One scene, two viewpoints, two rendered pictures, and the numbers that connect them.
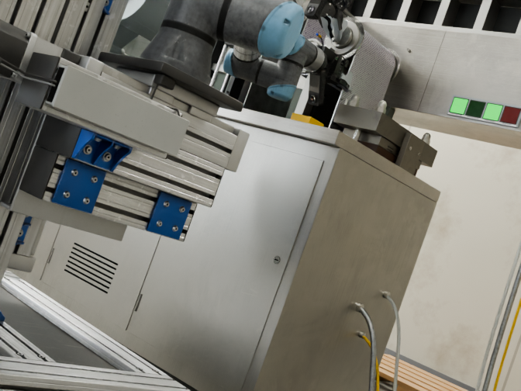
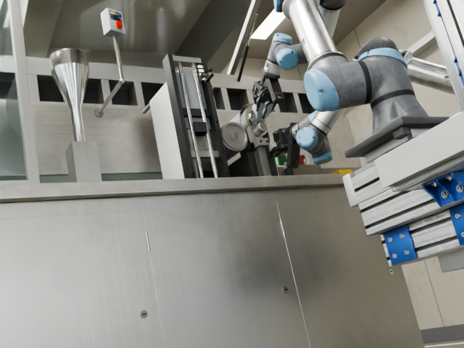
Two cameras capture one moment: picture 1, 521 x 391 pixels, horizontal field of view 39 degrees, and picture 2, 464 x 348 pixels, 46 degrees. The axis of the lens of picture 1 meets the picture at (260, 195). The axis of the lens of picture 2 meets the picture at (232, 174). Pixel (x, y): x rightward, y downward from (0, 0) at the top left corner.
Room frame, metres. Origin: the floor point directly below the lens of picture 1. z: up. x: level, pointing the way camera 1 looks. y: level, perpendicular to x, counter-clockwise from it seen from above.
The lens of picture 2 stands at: (1.91, 2.05, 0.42)
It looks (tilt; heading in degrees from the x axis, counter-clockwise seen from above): 16 degrees up; 286
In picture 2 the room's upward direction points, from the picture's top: 12 degrees counter-clockwise
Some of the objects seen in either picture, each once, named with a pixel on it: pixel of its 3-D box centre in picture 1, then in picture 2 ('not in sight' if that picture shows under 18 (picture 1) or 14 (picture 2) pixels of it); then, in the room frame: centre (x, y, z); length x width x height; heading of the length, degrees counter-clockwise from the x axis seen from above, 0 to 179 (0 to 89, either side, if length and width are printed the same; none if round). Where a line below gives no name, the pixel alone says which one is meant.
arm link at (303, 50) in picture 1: (295, 49); (314, 124); (2.14, 0.05, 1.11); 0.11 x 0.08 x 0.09; 140
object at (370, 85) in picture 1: (364, 93); (257, 159); (2.44, -0.21, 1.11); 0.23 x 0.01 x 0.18; 140
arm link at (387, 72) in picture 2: not in sight; (382, 76); (1.87, 0.61, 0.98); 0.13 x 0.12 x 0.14; 20
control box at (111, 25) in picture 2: not in sight; (114, 22); (2.76, 0.32, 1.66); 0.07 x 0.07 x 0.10; 66
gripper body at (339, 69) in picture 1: (326, 66); (288, 137); (2.26, -0.05, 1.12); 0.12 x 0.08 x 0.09; 140
